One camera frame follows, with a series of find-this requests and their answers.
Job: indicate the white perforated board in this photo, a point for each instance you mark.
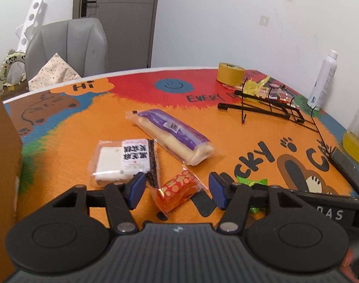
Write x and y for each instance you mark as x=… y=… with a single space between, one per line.
x=32 y=17

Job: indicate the purple long bread packet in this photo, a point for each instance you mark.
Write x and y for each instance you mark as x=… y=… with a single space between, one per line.
x=173 y=134

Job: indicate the green square snack packet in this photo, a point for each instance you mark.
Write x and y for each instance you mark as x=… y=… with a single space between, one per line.
x=251 y=181

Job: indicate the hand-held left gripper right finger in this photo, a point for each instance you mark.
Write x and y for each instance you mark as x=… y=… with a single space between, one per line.
x=217 y=190

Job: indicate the beige polka dot cloth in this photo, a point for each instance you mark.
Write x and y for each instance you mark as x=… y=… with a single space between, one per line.
x=53 y=72

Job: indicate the white spray bottle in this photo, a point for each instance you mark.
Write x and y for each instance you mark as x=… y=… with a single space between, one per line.
x=323 y=79

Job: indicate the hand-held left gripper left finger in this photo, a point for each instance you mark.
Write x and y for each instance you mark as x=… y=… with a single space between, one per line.
x=137 y=189

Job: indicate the yellow snack packet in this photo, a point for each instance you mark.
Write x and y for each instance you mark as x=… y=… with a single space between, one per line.
x=253 y=87

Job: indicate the orange red snack packet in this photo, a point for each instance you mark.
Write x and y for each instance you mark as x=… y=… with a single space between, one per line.
x=175 y=190

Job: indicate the yellow tape roll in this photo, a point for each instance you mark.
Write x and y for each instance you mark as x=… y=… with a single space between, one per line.
x=230 y=75

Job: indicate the orange juice bottle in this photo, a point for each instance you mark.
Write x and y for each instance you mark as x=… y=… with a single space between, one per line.
x=357 y=141

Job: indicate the white cake packet black label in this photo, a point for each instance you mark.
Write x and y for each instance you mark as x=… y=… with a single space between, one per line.
x=120 y=162

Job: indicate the brown cardboard box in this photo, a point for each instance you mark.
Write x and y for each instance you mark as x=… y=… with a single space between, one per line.
x=2 y=168

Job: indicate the black flat bar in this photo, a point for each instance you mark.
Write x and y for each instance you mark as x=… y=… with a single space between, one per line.
x=348 y=169

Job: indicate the panda print bag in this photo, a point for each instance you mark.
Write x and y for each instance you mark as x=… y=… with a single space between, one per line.
x=8 y=62

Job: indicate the grey door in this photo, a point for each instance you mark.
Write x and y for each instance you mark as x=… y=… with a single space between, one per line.
x=120 y=20

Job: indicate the orange printed table cover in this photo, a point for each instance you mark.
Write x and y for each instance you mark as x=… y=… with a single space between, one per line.
x=79 y=129

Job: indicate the grey chair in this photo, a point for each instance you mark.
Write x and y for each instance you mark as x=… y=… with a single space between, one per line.
x=70 y=44

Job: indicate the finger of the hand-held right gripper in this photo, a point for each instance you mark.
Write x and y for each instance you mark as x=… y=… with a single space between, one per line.
x=329 y=207

